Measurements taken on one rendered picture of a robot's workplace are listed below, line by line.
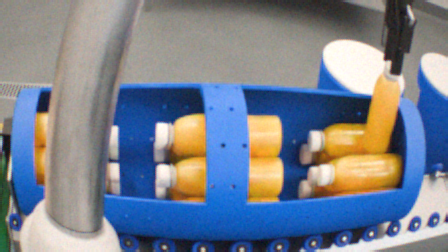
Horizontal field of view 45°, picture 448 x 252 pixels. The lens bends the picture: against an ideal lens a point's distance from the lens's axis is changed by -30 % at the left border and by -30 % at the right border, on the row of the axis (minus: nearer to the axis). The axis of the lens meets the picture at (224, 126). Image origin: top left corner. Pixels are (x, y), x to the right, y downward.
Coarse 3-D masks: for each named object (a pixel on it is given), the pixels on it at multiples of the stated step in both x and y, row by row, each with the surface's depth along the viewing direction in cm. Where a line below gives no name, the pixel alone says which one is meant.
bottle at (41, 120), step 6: (36, 114) 120; (42, 114) 120; (36, 120) 118; (42, 120) 119; (36, 126) 118; (42, 126) 118; (36, 132) 118; (42, 132) 118; (36, 138) 118; (42, 138) 119; (36, 144) 119; (42, 144) 120
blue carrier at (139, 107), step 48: (48, 96) 130; (144, 96) 135; (192, 96) 136; (240, 96) 123; (288, 96) 137; (336, 96) 136; (144, 144) 142; (240, 144) 118; (288, 144) 146; (144, 192) 141; (240, 192) 117; (288, 192) 145; (384, 192) 123
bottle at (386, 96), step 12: (384, 72) 122; (384, 84) 121; (396, 84) 121; (372, 96) 126; (384, 96) 122; (396, 96) 121; (372, 108) 126; (384, 108) 123; (396, 108) 124; (372, 120) 127; (384, 120) 125; (372, 132) 128; (384, 132) 127; (372, 144) 129; (384, 144) 129
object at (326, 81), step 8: (320, 64) 178; (320, 72) 177; (328, 72) 172; (320, 80) 177; (328, 80) 172; (336, 80) 169; (320, 88) 178; (328, 88) 172; (336, 88) 169; (344, 88) 167; (400, 96) 170
